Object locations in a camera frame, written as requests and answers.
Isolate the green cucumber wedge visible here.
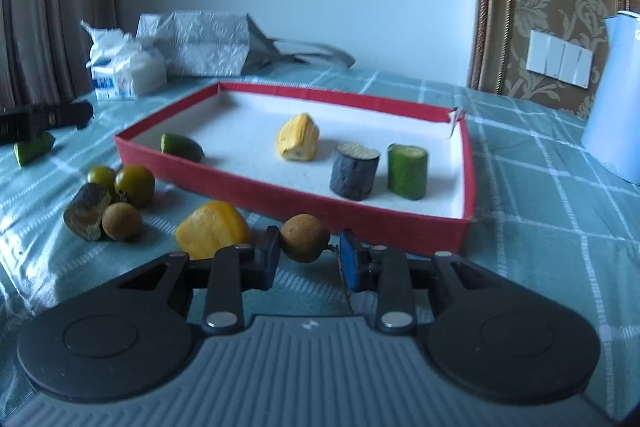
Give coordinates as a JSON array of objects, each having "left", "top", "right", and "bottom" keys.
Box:
[
  {"left": 160, "top": 133, "right": 205, "bottom": 162},
  {"left": 14, "top": 131, "right": 56, "bottom": 166}
]

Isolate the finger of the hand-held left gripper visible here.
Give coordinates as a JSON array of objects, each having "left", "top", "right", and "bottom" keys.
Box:
[{"left": 0, "top": 102, "right": 94, "bottom": 145}]

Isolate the brown longan with stem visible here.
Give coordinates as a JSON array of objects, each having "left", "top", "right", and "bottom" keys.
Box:
[{"left": 279, "top": 213, "right": 335, "bottom": 264}]

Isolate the brown potato chunk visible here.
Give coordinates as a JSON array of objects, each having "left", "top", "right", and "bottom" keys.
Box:
[{"left": 63, "top": 183, "right": 113, "bottom": 242}]

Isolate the light blue electric kettle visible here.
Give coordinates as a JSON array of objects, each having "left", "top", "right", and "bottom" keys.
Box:
[{"left": 581, "top": 11, "right": 640, "bottom": 185}]

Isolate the white tissue pack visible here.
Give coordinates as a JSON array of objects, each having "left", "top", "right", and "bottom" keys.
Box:
[{"left": 81, "top": 21, "right": 168, "bottom": 102}]

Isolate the white wall switch panel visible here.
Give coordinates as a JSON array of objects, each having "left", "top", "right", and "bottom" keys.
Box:
[{"left": 526, "top": 30, "right": 595, "bottom": 88}]

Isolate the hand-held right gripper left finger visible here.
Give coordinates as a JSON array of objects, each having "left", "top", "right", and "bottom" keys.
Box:
[{"left": 117, "top": 226, "right": 282, "bottom": 335}]

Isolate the dark eggplant chunk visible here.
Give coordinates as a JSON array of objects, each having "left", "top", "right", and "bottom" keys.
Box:
[{"left": 329, "top": 142, "right": 382, "bottom": 202}]

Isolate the silver patterned gift bag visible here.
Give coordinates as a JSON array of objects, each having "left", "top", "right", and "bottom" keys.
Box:
[{"left": 136, "top": 10, "right": 357, "bottom": 78}]

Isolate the green tomato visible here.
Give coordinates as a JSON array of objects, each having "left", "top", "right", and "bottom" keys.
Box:
[
  {"left": 86, "top": 165, "right": 118, "bottom": 190},
  {"left": 114, "top": 164, "right": 156, "bottom": 208}
]

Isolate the yellow pepper piece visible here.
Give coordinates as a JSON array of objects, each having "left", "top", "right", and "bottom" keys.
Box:
[{"left": 175, "top": 201, "right": 252, "bottom": 259}]

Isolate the yellow jackfruit piece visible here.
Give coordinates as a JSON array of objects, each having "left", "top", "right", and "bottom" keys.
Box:
[{"left": 276, "top": 113, "right": 320, "bottom": 162}]

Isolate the red shallow cardboard tray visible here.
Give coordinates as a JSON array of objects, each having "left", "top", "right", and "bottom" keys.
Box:
[{"left": 115, "top": 82, "right": 475, "bottom": 257}]

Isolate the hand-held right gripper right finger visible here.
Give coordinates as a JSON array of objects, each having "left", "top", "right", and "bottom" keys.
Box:
[{"left": 337, "top": 229, "right": 501, "bottom": 335}]

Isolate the green cucumber chunk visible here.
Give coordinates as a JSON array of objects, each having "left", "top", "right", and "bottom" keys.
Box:
[{"left": 387, "top": 144, "right": 429, "bottom": 200}]

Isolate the green checkered tablecloth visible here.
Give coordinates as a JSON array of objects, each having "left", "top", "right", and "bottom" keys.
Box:
[{"left": 0, "top": 67, "right": 640, "bottom": 427}]

